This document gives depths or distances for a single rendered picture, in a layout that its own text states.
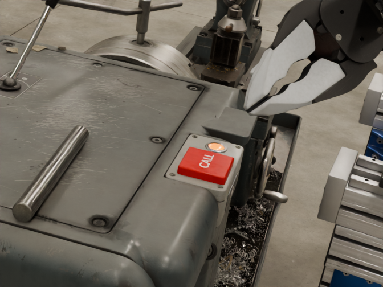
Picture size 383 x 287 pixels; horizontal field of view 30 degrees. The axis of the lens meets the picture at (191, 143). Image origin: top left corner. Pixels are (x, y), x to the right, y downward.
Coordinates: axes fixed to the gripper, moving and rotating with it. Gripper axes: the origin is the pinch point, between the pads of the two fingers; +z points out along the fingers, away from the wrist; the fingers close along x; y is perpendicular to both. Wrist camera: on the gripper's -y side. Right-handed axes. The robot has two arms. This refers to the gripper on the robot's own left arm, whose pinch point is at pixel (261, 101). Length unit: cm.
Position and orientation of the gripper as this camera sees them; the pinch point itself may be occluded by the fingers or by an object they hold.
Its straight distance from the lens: 62.1
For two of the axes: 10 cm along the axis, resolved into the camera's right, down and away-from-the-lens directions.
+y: -2.7, 0.3, 9.6
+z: -7.4, 6.3, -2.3
